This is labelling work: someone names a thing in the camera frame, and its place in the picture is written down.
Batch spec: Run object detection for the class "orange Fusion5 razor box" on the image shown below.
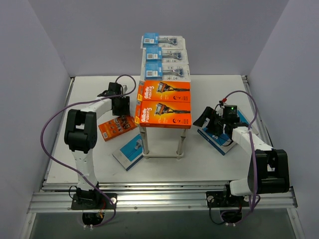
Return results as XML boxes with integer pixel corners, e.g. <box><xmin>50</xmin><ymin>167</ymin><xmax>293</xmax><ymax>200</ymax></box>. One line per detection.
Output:
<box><xmin>98</xmin><ymin>116</ymin><xmax>137</xmax><ymax>141</ymax></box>
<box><xmin>137</xmin><ymin>80</ymin><xmax>191</xmax><ymax>103</ymax></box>
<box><xmin>134</xmin><ymin>101</ymin><xmax>192</xmax><ymax>129</ymax></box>

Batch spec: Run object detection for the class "clear blue-card razor blister pack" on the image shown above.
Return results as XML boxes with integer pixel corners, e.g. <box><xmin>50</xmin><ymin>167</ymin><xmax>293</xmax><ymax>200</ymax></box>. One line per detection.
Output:
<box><xmin>141</xmin><ymin>62</ymin><xmax>191</xmax><ymax>82</ymax></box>

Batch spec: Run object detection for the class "blue harry's box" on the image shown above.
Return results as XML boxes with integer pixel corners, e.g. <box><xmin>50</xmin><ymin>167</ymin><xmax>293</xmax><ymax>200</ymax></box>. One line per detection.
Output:
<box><xmin>197</xmin><ymin>128</ymin><xmax>235</xmax><ymax>156</ymax></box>
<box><xmin>112</xmin><ymin>134</ymin><xmax>143</xmax><ymax>171</ymax></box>
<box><xmin>237</xmin><ymin>108</ymin><xmax>259</xmax><ymax>135</ymax></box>

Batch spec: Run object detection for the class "Gillette SkinGuard blister pack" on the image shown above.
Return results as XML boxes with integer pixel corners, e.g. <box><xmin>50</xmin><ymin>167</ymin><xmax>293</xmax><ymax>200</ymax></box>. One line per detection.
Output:
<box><xmin>142</xmin><ymin>47</ymin><xmax>189</xmax><ymax>64</ymax></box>

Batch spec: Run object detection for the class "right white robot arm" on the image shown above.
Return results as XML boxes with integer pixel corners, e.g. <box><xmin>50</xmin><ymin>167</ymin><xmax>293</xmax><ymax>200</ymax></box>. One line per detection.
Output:
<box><xmin>193</xmin><ymin>105</ymin><xmax>290</xmax><ymax>206</ymax></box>

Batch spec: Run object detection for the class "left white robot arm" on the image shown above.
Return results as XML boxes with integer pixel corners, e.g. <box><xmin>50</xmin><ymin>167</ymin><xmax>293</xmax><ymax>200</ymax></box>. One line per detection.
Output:
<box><xmin>64</xmin><ymin>83</ymin><xmax>130</xmax><ymax>209</ymax></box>

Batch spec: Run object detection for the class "white two-tier shelf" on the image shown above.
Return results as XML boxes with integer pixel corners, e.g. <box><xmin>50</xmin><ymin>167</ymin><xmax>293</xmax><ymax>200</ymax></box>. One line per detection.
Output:
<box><xmin>136</xmin><ymin>37</ymin><xmax>192</xmax><ymax>160</ymax></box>

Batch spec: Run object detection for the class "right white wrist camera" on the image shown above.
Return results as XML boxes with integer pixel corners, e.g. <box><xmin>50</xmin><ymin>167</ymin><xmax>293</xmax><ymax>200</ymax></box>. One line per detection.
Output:
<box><xmin>215</xmin><ymin>98</ymin><xmax>227</xmax><ymax>118</ymax></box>

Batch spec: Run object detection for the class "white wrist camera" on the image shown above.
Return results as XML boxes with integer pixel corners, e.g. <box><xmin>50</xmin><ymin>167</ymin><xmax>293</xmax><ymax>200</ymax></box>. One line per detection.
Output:
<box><xmin>215</xmin><ymin>98</ymin><xmax>227</xmax><ymax>118</ymax></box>
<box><xmin>122</xmin><ymin>85</ymin><xmax>128</xmax><ymax>94</ymax></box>

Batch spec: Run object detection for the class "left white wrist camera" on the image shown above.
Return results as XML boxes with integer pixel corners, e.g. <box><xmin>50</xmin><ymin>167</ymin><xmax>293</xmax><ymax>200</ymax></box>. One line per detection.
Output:
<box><xmin>122</xmin><ymin>85</ymin><xmax>128</xmax><ymax>94</ymax></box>

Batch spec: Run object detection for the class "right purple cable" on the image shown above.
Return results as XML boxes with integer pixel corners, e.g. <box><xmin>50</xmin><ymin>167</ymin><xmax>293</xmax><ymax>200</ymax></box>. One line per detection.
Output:
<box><xmin>223</xmin><ymin>90</ymin><xmax>261</xmax><ymax>220</ymax></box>

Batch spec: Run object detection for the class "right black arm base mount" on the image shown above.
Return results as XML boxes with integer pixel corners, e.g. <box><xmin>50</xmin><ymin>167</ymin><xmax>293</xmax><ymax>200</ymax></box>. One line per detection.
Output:
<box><xmin>205</xmin><ymin>191</ymin><xmax>249</xmax><ymax>208</ymax></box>

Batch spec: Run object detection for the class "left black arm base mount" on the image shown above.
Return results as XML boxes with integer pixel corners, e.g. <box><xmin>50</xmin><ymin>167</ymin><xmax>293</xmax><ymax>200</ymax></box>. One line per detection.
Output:
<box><xmin>71</xmin><ymin>193</ymin><xmax>117</xmax><ymax>210</ymax></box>

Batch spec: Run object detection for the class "aluminium mounting rail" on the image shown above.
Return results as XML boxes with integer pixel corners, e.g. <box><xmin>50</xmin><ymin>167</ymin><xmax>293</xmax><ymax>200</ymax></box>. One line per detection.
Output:
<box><xmin>27</xmin><ymin>183</ymin><xmax>297</xmax><ymax>214</ymax></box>

